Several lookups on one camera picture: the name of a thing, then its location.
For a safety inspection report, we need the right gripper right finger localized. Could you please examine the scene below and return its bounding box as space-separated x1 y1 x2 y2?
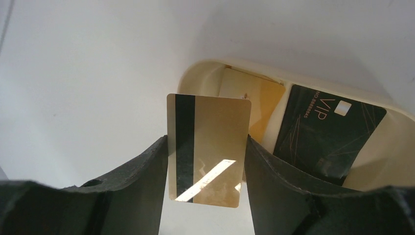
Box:
245 138 415 235

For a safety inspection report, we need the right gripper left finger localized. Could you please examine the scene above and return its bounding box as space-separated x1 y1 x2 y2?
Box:
0 137 168 235

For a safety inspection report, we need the grey VIP credit card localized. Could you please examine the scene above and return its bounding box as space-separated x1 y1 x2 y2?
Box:
273 85 387 186

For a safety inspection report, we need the gold magnetic stripe card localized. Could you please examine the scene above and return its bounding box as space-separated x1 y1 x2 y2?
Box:
166 94 251 208

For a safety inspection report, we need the orange credit card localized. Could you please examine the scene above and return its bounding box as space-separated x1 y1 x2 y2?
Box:
219 68 286 142

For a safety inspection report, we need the beige oval tray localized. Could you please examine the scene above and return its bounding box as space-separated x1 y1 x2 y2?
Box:
178 60 415 191

